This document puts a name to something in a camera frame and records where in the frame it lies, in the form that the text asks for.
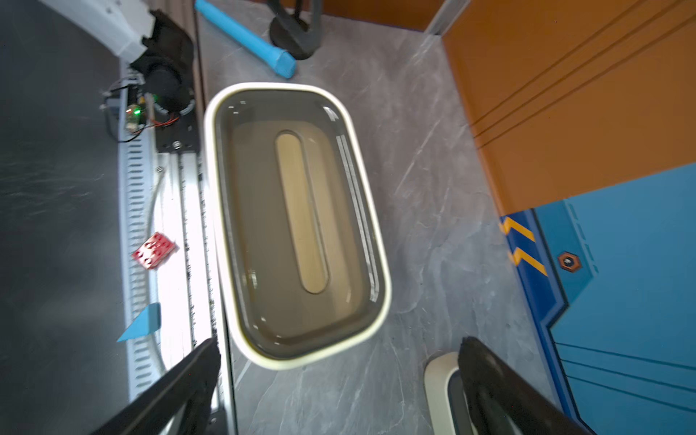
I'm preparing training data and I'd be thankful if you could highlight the black microphone on stand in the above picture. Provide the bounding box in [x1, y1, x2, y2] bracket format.
[266, 0, 324, 61]

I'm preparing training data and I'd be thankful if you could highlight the left aluminium corner post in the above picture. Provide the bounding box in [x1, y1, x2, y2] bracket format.
[424, 0, 470, 36]

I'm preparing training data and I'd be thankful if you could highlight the left green circuit board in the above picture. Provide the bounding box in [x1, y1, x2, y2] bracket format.
[100, 84, 148, 143]

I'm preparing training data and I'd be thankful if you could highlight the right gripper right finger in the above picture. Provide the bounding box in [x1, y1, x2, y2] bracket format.
[458, 336, 587, 434]

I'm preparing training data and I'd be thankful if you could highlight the blue triangle piece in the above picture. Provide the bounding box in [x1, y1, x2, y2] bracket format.
[117, 303, 161, 343]

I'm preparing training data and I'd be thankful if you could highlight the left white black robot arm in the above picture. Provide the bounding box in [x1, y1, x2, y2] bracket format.
[45, 0, 194, 113]

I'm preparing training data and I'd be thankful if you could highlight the blue toy microphone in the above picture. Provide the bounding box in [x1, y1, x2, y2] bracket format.
[195, 0, 297, 79]

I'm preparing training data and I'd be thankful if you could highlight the red plastic block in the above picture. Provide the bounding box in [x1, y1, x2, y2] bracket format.
[132, 232, 176, 270]

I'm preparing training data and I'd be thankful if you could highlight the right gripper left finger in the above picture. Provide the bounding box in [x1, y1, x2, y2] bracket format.
[94, 338, 221, 434]

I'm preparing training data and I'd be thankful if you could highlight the dark lid cream box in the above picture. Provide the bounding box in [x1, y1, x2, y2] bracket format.
[204, 83, 393, 371]
[424, 353, 476, 434]

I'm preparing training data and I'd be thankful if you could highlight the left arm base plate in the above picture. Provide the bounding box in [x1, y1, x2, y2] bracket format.
[153, 91, 200, 153]

